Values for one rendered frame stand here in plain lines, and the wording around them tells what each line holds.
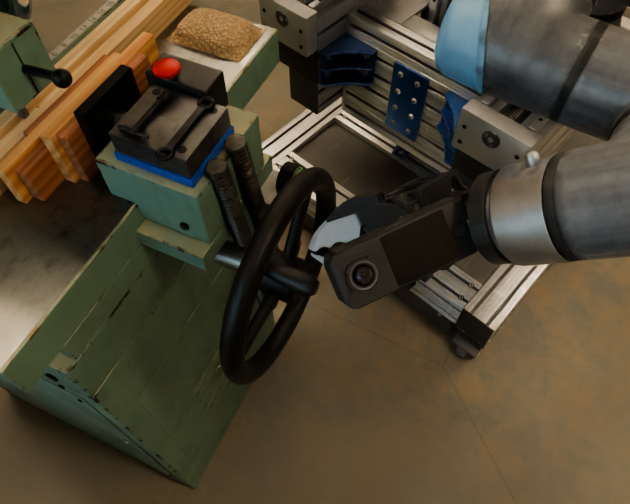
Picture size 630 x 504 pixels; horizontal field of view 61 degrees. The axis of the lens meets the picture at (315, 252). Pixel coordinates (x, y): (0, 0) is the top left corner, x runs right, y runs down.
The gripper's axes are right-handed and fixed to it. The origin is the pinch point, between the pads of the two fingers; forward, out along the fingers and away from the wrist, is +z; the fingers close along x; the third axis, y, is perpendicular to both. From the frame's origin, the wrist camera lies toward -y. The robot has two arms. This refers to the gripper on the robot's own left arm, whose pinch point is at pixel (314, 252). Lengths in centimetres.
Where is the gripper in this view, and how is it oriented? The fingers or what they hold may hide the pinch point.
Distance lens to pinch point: 53.7
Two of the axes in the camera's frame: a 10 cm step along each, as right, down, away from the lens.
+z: -6.5, 0.9, 7.5
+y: 6.7, -4.0, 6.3
